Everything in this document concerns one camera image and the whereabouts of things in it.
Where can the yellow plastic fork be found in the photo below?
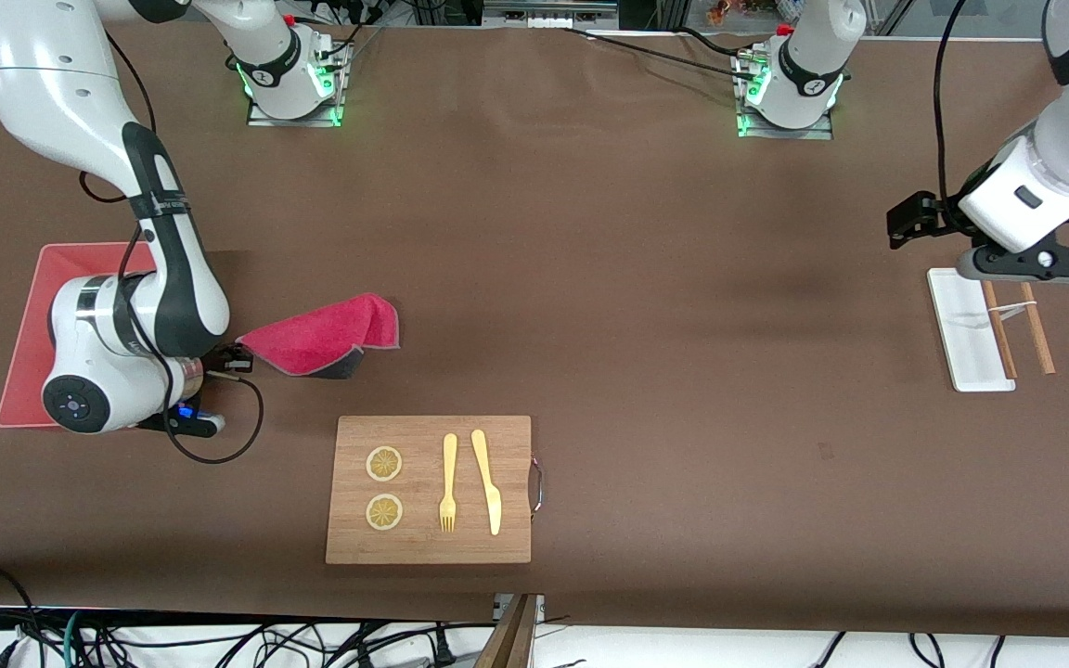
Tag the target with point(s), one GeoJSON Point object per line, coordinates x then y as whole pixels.
{"type": "Point", "coordinates": [449, 464]}

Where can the yellow plastic knife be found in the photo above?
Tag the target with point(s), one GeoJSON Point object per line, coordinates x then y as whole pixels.
{"type": "Point", "coordinates": [488, 482]}

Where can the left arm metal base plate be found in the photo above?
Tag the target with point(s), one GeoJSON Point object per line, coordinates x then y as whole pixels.
{"type": "Point", "coordinates": [785, 133]}

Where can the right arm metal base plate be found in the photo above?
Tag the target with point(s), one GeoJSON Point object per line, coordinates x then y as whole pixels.
{"type": "Point", "coordinates": [293, 119]}

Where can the grey power strip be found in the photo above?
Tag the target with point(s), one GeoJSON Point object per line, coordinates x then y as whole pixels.
{"type": "Point", "coordinates": [544, 20]}

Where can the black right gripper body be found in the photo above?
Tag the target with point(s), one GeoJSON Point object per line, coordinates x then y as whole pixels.
{"type": "Point", "coordinates": [218, 358]}

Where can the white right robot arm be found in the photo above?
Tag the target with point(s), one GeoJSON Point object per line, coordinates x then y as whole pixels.
{"type": "Point", "coordinates": [61, 93]}

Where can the pink plastic bin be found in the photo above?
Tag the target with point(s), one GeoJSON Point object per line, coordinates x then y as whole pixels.
{"type": "Point", "coordinates": [29, 325]}

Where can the black power plug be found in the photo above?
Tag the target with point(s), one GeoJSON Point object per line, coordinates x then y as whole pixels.
{"type": "Point", "coordinates": [442, 649]}

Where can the wooden cutting board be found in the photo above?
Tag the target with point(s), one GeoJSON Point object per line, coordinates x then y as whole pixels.
{"type": "Point", "coordinates": [423, 547]}

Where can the white rectangular tray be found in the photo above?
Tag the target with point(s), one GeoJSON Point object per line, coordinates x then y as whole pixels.
{"type": "Point", "coordinates": [961, 343]}

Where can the lemon slice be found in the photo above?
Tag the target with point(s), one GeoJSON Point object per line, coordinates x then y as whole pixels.
{"type": "Point", "coordinates": [384, 464]}
{"type": "Point", "coordinates": [384, 512]}

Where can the red cloth with grey edge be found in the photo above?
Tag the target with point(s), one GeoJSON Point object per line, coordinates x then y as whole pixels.
{"type": "Point", "coordinates": [330, 334]}

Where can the wooden plank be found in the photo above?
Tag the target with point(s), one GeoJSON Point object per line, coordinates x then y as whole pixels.
{"type": "Point", "coordinates": [511, 640]}

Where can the thin white strip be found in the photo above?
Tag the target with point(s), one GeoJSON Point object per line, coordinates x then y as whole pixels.
{"type": "Point", "coordinates": [1012, 307]}

